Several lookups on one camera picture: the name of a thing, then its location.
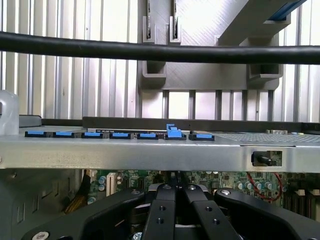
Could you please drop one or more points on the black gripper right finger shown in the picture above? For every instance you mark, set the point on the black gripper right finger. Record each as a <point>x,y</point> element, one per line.
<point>212,215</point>

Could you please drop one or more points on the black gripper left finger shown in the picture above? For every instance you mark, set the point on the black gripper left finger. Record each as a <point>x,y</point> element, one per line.
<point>160,215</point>

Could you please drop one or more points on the green motherboard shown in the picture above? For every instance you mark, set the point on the green motherboard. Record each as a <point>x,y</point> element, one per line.
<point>225,178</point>

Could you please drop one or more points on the white expansion slot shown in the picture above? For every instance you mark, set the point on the white expansion slot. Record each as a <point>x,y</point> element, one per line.
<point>110,185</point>

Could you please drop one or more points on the silver PC case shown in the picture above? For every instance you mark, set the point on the silver PC case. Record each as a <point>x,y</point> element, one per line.
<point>125,153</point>

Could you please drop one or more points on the raised blue slot retention clip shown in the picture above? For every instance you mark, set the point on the raised blue slot retention clip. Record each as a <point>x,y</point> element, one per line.
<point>173,132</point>

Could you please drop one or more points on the translucent white plastic piece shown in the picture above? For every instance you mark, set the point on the translucent white plastic piece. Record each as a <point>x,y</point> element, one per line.
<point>9,112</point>

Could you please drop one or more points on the grey printed parts rack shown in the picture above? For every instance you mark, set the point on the grey printed parts rack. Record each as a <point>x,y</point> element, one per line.
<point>200,27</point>

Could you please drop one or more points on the RAM stick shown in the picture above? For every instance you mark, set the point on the RAM stick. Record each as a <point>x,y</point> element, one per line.
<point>149,22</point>

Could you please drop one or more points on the blue edged flat part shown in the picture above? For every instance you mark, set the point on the blue edged flat part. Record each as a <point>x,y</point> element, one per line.
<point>285,11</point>

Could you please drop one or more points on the black case switch plunger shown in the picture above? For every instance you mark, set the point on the black case switch plunger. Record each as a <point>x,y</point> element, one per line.
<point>262,158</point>

